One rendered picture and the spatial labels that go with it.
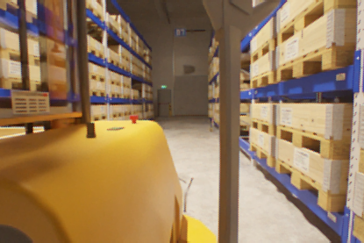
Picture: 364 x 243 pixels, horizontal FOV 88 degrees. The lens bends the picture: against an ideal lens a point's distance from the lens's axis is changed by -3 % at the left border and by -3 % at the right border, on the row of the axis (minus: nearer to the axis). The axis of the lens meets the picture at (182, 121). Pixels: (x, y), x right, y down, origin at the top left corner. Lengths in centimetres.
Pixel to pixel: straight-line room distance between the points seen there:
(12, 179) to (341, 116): 148
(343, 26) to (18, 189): 158
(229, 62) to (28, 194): 43
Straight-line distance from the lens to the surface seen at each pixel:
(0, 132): 144
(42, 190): 29
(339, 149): 151
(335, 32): 152
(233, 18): 52
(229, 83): 48
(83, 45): 107
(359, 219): 139
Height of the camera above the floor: 97
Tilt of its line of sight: 5 degrees down
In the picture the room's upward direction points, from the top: 1 degrees counter-clockwise
